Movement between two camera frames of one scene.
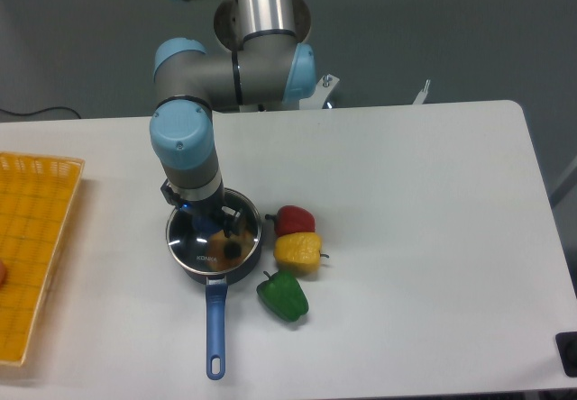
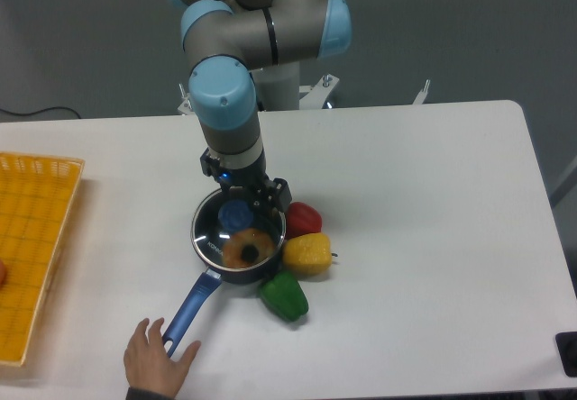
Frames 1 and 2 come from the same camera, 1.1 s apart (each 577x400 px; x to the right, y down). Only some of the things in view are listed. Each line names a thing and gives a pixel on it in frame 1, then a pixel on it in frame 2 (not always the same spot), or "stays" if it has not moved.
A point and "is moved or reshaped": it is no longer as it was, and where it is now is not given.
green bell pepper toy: [283, 295] stays
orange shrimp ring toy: [224, 252] → [235, 243]
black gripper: [206, 207] → [251, 177]
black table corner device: [566, 342] stays
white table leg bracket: [422, 95] stays
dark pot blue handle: [215, 248] → [238, 236]
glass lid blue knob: [201, 244] is moved or reshaped
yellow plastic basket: [37, 195] stays
